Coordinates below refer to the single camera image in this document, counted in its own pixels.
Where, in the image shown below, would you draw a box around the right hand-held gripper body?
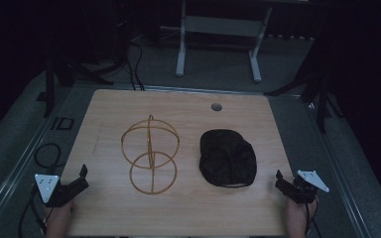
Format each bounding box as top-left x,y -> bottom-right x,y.
287,170 -> 330,204

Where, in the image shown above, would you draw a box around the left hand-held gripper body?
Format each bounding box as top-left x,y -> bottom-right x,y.
34,174 -> 77,208

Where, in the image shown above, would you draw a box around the black cap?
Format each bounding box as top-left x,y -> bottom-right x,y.
198,128 -> 258,189

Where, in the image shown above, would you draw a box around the gold wire hat stand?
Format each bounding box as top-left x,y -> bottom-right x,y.
120,114 -> 181,195

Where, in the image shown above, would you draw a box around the person's right hand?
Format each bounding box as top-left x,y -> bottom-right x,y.
285,195 -> 318,230

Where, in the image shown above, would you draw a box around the person's left hand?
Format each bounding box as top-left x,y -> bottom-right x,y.
45,198 -> 75,230

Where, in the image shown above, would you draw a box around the black tripod stand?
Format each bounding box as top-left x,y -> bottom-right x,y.
43,46 -> 115,119
263,36 -> 343,135

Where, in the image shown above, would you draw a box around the white metal stand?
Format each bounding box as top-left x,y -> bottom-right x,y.
175,0 -> 274,84

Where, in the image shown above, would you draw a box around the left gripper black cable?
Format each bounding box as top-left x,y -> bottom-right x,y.
17,183 -> 50,238

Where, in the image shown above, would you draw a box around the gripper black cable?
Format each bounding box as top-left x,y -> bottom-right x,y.
305,196 -> 323,238
17,183 -> 50,238

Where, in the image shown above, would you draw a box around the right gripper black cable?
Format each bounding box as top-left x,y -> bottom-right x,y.
305,196 -> 323,238

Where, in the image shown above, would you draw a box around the looped black floor cable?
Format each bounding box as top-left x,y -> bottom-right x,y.
33,142 -> 65,171

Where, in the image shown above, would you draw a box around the metal floor rail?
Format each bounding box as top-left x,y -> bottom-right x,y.
302,97 -> 375,238
0,83 -> 80,232

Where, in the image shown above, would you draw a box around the black hanging cables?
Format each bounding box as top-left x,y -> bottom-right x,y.
124,39 -> 146,91

